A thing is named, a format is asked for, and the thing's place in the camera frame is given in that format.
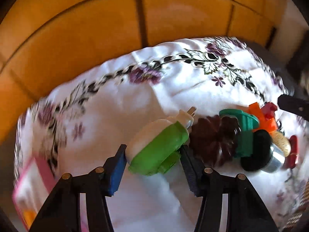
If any dark brown flower cutter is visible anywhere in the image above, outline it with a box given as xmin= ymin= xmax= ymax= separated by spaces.
xmin=189 ymin=115 xmax=241 ymax=167

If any teal plastic stamp cutter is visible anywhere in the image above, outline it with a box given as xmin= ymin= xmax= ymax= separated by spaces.
xmin=219 ymin=108 xmax=259 ymax=158

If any clear jar black lid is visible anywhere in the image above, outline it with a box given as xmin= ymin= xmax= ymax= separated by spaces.
xmin=240 ymin=129 xmax=285 ymax=173

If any green white plastic toy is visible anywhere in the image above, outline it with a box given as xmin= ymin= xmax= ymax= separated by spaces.
xmin=125 ymin=106 xmax=196 ymax=176

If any red plastic tool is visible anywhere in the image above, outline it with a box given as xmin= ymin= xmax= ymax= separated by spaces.
xmin=283 ymin=135 xmax=299 ymax=169

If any wooden wall cabinet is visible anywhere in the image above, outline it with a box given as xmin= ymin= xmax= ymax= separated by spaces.
xmin=1 ymin=0 xmax=286 ymax=138

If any orange plastic cutter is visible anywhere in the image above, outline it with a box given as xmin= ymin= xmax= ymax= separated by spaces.
xmin=247 ymin=102 xmax=278 ymax=133

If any white floral embroidered tablecloth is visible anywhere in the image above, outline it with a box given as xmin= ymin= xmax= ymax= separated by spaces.
xmin=14 ymin=37 xmax=308 ymax=231

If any yellow textured roller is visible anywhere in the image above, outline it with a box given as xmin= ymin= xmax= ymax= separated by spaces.
xmin=270 ymin=131 xmax=291 ymax=157

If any pink cardboard box tray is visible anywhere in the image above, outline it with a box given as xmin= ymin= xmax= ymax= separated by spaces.
xmin=12 ymin=157 xmax=56 ymax=230

